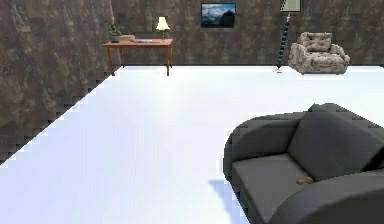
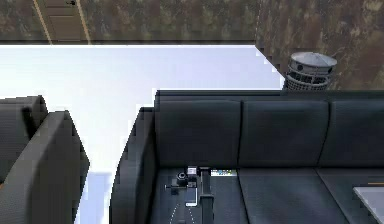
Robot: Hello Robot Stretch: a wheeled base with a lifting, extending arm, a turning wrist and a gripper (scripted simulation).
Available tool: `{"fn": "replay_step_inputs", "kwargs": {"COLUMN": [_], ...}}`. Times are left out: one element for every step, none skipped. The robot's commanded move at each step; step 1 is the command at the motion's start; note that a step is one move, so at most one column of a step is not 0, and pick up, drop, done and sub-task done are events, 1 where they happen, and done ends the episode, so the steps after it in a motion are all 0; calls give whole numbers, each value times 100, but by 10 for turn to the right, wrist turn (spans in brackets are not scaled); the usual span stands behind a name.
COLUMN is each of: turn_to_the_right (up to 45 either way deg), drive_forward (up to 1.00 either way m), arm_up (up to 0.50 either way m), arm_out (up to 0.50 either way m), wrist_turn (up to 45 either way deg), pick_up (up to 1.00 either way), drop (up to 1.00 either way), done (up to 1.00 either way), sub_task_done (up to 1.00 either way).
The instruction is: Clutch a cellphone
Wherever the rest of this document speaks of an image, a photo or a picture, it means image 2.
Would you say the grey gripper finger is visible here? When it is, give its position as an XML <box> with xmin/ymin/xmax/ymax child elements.
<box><xmin>168</xmin><ymin>203</ymin><xmax>181</xmax><ymax>224</ymax></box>
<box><xmin>187</xmin><ymin>206</ymin><xmax>197</xmax><ymax>224</ymax></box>

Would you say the dark grey armchair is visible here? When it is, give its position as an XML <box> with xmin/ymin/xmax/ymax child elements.
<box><xmin>0</xmin><ymin>94</ymin><xmax>91</xmax><ymax>224</ymax></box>

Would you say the dark grey sofa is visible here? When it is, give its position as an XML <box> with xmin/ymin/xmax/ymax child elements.
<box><xmin>109</xmin><ymin>88</ymin><xmax>384</xmax><ymax>224</ymax></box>

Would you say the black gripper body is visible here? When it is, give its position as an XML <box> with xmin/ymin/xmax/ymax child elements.
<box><xmin>164</xmin><ymin>171</ymin><xmax>199</xmax><ymax>208</ymax></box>

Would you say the brown room door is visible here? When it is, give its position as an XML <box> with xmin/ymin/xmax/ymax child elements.
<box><xmin>32</xmin><ymin>0</ymin><xmax>92</xmax><ymax>45</ymax></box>

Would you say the cellphone with colourful screen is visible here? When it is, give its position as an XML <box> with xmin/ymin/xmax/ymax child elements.
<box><xmin>210</xmin><ymin>168</ymin><xmax>238</xmax><ymax>177</ymax></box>

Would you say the grey mesh bin with lid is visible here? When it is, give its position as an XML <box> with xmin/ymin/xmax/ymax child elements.
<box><xmin>282</xmin><ymin>51</ymin><xmax>339</xmax><ymax>91</ymax></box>

